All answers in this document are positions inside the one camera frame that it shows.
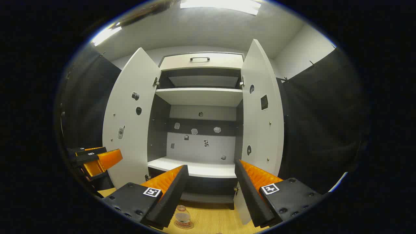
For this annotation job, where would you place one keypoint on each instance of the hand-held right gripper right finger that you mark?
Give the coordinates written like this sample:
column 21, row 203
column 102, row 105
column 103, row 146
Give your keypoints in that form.
column 250, row 195

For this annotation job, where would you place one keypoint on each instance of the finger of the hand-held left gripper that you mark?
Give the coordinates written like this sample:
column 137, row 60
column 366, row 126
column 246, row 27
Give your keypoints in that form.
column 86, row 151
column 87, row 159

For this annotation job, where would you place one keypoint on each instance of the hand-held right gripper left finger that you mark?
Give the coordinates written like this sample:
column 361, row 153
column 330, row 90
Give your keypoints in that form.
column 169, row 198

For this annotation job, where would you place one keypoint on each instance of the clear plastic bottle red label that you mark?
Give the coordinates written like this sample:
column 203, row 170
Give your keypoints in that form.
column 182, row 216

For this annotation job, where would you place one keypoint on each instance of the white cabinet door cat stickers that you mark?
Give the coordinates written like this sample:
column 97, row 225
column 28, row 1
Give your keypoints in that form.
column 130, row 113

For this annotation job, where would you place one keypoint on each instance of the black backdrop cloth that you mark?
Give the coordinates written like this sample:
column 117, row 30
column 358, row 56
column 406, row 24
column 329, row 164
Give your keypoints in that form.
column 87, row 97
column 318, row 123

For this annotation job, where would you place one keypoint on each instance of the white open cabinet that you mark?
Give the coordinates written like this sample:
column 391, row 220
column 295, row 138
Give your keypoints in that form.
column 201, row 148

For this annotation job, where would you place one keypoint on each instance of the white cabinet shelf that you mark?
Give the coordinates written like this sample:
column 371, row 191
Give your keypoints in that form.
column 201, row 96

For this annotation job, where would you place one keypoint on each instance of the long ceiling light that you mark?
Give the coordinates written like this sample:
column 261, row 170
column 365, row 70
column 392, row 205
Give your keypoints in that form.
column 221, row 6
column 105, row 35

